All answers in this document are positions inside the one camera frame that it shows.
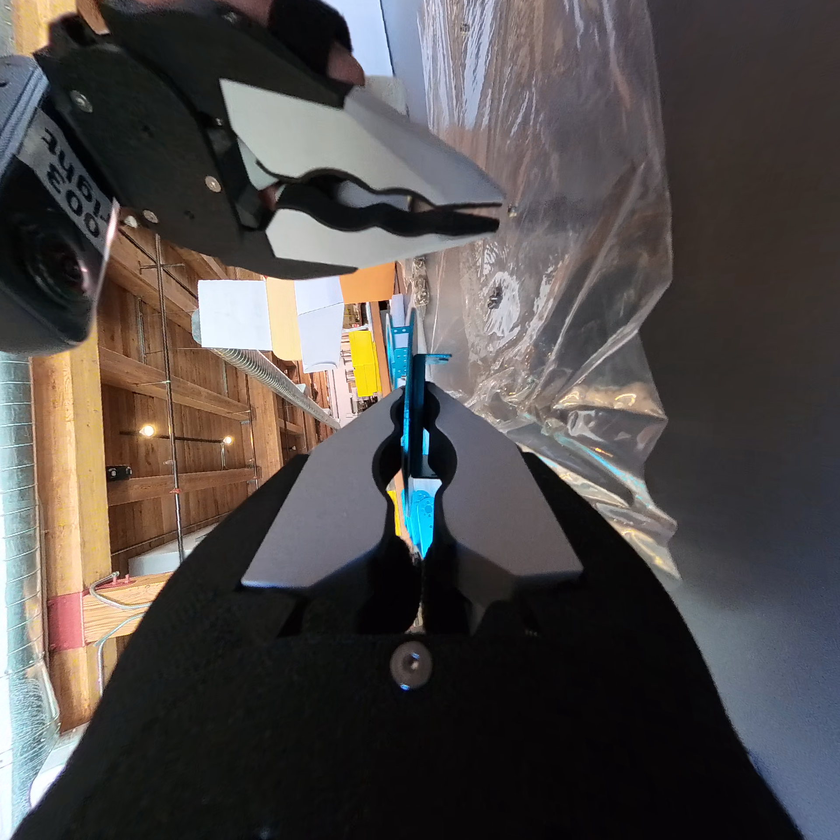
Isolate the white ceiling panel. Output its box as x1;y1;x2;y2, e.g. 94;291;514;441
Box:
196;279;303;361

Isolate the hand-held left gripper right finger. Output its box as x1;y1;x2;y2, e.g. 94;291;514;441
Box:
422;382;584;609

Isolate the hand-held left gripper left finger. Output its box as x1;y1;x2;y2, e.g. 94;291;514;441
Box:
240;387;422;593

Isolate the orange box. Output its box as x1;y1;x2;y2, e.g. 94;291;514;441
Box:
341;262;399;304

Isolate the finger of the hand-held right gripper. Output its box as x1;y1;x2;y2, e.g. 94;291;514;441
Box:
218;79;508;212
262;178;502;271

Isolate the blue angled metal bracket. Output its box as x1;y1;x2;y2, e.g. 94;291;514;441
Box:
384;308;419;395

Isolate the silver air duct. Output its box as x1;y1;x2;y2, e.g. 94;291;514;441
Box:
0;354;63;808

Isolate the flexible silver duct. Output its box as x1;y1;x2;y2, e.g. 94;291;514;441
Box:
213;348;342;431

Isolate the red strap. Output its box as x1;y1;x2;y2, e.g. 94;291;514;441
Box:
47;594;85;651

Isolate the clear plastic bag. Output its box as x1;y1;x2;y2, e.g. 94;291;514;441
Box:
420;0;680;578

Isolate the blue metal U bracket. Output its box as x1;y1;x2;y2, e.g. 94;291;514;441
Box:
394;472;438;559

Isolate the blue round metal plate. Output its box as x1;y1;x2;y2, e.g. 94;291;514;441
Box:
400;308;454;481

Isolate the person's right hand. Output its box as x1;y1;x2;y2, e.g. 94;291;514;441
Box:
222;0;366;94

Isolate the yellow box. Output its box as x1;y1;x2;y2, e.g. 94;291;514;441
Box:
348;330;383;396

